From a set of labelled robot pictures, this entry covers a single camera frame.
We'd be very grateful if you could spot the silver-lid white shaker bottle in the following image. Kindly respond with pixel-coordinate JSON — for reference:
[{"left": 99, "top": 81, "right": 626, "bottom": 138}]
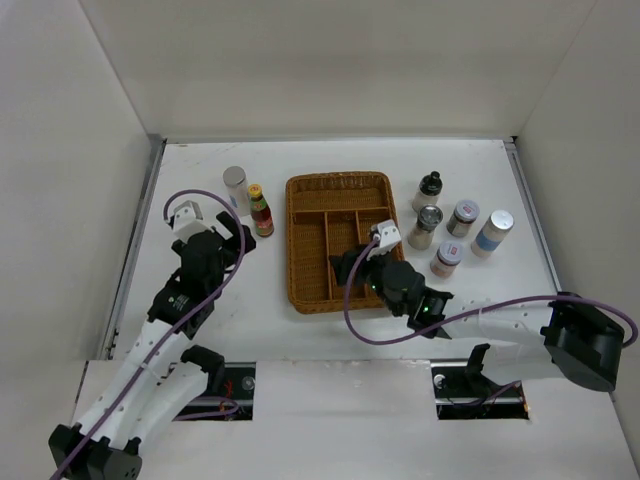
[{"left": 223, "top": 166, "right": 250, "bottom": 217}]

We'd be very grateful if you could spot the white shaker blue label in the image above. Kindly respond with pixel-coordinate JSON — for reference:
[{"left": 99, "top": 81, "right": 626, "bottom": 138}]
[{"left": 471, "top": 210, "right": 514, "bottom": 258}]

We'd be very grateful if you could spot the dark spice jar white lid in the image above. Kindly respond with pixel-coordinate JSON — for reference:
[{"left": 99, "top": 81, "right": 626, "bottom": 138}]
[{"left": 446, "top": 199, "right": 480, "bottom": 238}]

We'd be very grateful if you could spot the red spice jar white lid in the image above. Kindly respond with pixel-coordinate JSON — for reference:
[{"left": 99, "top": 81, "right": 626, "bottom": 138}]
[{"left": 430, "top": 241, "right": 463, "bottom": 278}]

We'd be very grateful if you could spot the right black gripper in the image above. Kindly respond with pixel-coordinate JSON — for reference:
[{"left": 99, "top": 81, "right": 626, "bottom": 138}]
[{"left": 329, "top": 243, "right": 405, "bottom": 317}]

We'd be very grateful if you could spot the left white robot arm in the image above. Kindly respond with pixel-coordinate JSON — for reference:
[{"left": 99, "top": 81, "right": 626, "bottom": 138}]
[{"left": 49, "top": 211, "right": 256, "bottom": 479}]

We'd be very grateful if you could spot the brown wicker divided tray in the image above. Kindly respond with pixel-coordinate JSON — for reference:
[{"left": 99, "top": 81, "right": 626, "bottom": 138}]
[{"left": 285, "top": 171, "right": 397, "bottom": 314}]

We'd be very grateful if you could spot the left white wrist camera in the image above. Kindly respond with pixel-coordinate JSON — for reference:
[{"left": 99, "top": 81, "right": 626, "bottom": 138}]
[{"left": 169, "top": 200, "right": 208, "bottom": 243}]

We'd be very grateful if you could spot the chrome-top pepper grinder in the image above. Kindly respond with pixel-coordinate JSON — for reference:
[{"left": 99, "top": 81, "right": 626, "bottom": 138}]
[{"left": 408, "top": 205, "right": 443, "bottom": 250}]

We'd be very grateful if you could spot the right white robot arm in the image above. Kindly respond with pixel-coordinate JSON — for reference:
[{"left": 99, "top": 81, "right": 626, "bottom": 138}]
[{"left": 329, "top": 243, "right": 638, "bottom": 396}]

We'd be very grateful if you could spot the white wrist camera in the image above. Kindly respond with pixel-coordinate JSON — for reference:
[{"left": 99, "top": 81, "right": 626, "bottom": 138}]
[
  {"left": 367, "top": 219, "right": 402, "bottom": 259},
  {"left": 169, "top": 200, "right": 208, "bottom": 243}
]

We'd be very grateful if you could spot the red sauce bottle yellow cap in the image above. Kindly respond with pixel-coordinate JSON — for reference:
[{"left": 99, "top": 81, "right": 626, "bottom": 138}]
[{"left": 248, "top": 184, "right": 274, "bottom": 237}]

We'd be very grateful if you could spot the black-cap white spice bottle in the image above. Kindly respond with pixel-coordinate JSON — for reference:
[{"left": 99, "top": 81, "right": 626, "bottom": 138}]
[{"left": 412, "top": 171, "right": 443, "bottom": 213}]

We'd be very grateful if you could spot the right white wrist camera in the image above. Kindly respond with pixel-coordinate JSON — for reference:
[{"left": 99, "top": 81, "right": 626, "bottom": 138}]
[{"left": 367, "top": 219, "right": 402, "bottom": 259}]

